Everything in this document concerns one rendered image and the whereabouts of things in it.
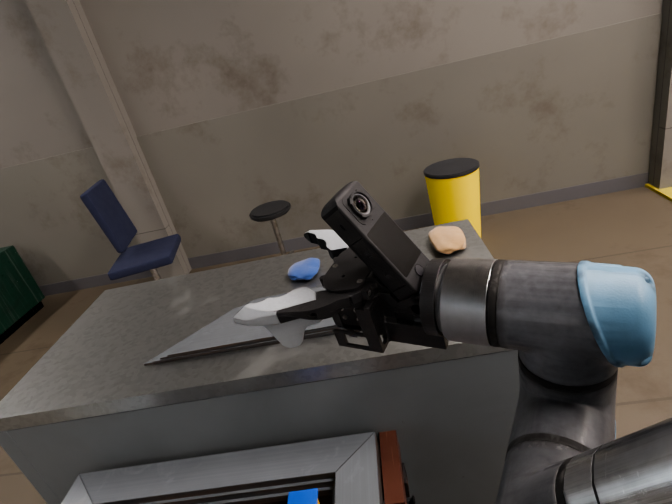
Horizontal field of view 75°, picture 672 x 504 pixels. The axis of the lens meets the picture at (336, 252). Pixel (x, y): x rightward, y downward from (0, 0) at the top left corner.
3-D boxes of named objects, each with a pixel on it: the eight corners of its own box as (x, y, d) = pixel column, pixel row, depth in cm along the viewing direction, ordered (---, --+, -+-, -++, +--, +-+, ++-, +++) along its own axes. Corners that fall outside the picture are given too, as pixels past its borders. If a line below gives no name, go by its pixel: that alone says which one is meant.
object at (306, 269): (319, 280, 129) (317, 272, 128) (287, 286, 130) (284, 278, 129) (321, 261, 140) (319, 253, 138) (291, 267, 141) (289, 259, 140)
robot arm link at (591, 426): (507, 498, 38) (499, 408, 34) (527, 404, 47) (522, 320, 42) (614, 532, 34) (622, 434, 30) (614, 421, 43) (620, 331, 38)
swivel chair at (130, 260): (217, 284, 384) (169, 164, 337) (185, 326, 332) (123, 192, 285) (155, 291, 400) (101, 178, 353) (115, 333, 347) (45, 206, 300)
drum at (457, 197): (479, 226, 370) (472, 153, 343) (491, 246, 335) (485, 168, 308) (430, 234, 376) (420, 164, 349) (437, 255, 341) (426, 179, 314)
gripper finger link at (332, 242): (315, 265, 57) (347, 298, 50) (300, 227, 54) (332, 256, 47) (336, 254, 58) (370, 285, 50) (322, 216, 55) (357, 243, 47)
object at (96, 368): (-10, 433, 107) (-19, 421, 105) (109, 299, 160) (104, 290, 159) (541, 345, 91) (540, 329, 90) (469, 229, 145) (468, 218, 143)
